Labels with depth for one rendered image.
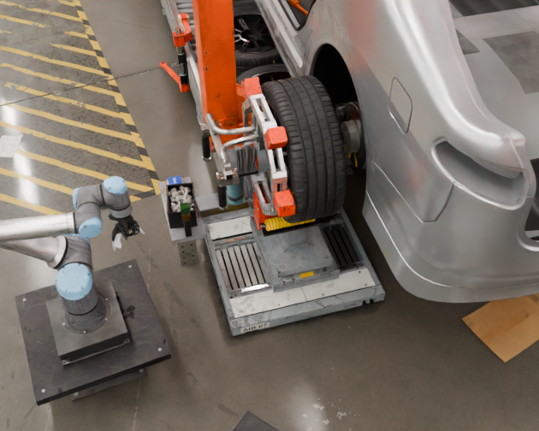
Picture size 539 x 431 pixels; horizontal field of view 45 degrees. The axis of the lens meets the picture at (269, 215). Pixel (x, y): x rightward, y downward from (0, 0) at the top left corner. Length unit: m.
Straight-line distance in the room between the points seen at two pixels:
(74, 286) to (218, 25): 1.33
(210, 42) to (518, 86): 1.46
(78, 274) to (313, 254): 1.23
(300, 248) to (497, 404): 1.22
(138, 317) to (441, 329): 1.54
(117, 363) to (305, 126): 1.33
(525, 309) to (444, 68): 1.87
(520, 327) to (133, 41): 3.61
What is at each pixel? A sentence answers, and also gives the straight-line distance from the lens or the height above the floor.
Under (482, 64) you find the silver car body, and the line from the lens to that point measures 3.42.
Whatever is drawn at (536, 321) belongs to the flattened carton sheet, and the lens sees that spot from 3.71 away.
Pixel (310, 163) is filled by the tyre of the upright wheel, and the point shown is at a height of 1.02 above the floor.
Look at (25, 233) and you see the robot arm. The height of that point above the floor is 0.99.
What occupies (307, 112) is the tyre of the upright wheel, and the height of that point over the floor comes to 1.16.
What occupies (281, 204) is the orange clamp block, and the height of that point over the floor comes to 0.89.
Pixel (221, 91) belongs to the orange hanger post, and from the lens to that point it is 3.31.
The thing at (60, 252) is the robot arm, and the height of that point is 0.69.
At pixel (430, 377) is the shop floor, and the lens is 3.37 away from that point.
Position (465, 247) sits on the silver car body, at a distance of 2.31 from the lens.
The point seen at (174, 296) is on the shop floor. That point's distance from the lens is 3.58.
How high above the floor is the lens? 2.87
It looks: 47 degrees down
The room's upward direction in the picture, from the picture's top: straight up
